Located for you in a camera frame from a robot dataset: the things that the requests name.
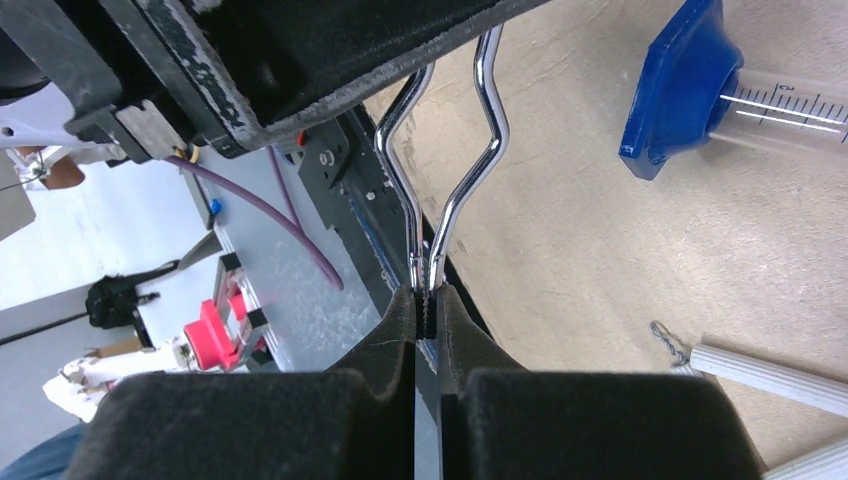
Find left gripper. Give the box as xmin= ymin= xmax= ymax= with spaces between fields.
xmin=1 ymin=1 xmax=199 ymax=163

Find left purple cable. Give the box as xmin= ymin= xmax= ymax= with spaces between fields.
xmin=164 ymin=145 xmax=346 ymax=293

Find metal crucible tongs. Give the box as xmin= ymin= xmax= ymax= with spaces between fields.
xmin=374 ymin=25 xmax=511 ymax=297

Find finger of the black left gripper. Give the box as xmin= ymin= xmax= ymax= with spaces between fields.
xmin=103 ymin=1 xmax=533 ymax=158

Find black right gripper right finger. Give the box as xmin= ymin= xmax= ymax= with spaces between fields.
xmin=435 ymin=285 xmax=760 ymax=479

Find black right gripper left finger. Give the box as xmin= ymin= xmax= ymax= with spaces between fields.
xmin=66 ymin=288 xmax=416 ymax=479

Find clay pipe triangle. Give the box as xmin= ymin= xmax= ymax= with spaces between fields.
xmin=649 ymin=321 xmax=847 ymax=479

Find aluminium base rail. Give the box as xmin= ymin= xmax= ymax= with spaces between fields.
xmin=185 ymin=106 xmax=407 ymax=371

